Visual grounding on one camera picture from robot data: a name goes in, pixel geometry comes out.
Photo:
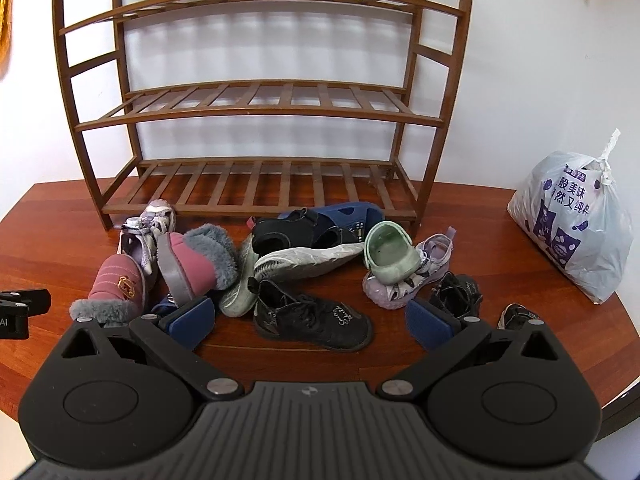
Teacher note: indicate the pink fur-lined boot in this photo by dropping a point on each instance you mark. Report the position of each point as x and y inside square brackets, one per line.
[192, 260]
[117, 280]

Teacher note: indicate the white printed plastic bag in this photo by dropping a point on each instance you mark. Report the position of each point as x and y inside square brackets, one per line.
[590, 240]

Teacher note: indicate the mint green clog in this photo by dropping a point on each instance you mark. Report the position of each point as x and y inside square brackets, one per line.
[240, 290]
[392, 255]

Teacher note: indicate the black leather ankle boot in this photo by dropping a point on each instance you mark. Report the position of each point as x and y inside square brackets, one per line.
[457, 295]
[310, 317]

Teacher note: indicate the yellow curtain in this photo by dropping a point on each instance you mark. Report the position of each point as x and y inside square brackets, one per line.
[7, 0]

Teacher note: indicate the brown wooden shoe rack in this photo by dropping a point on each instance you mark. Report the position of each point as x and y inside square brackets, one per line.
[260, 115]

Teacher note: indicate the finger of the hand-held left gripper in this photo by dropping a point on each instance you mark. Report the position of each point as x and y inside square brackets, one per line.
[25, 302]

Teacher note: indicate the purple mesh sandal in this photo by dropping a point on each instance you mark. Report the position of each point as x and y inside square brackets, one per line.
[435, 260]
[150, 230]

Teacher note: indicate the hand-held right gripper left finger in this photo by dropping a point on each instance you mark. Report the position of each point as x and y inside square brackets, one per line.
[192, 317]

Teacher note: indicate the black white-soled sport sandal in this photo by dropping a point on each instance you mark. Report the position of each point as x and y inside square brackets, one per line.
[515, 316]
[300, 260]

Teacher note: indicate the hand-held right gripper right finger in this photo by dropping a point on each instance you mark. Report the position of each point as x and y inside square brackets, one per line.
[430, 322]

